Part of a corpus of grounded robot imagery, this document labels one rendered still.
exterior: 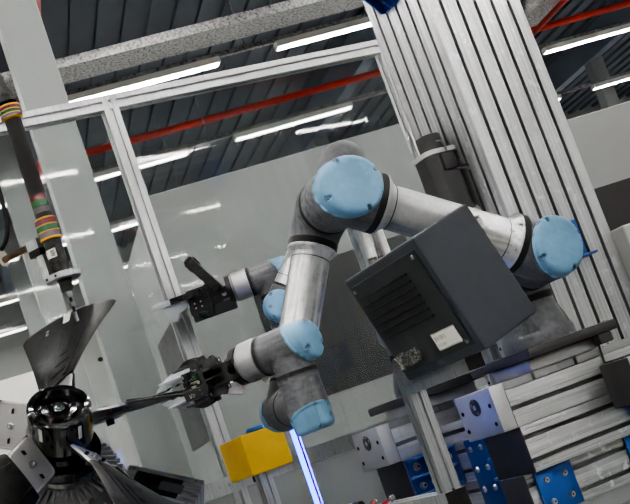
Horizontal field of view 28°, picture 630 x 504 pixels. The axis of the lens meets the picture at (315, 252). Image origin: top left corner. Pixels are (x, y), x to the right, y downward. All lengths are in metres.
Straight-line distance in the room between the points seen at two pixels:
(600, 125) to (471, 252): 4.67
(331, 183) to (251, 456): 0.74
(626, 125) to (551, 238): 4.14
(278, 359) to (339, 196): 0.31
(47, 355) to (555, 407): 1.02
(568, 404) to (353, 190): 0.61
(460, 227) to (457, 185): 1.01
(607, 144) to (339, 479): 3.48
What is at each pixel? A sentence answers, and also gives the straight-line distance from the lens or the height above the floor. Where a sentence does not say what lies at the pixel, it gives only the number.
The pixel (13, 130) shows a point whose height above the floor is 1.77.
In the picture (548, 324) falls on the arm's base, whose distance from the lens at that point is 2.51.
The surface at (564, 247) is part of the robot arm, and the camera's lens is 2.41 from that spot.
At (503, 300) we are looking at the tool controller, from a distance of 1.82.
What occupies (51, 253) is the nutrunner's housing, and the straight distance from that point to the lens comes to 2.47.
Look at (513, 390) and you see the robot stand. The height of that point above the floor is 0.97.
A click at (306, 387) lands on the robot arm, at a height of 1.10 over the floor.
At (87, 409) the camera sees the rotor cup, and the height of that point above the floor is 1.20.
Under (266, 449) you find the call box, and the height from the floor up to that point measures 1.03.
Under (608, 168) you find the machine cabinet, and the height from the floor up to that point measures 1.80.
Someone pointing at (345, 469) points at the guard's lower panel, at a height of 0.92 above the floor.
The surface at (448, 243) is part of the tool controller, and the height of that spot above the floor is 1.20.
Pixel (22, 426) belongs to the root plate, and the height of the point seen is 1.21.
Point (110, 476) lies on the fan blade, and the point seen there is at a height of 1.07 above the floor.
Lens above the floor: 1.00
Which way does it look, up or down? 8 degrees up
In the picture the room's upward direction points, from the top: 20 degrees counter-clockwise
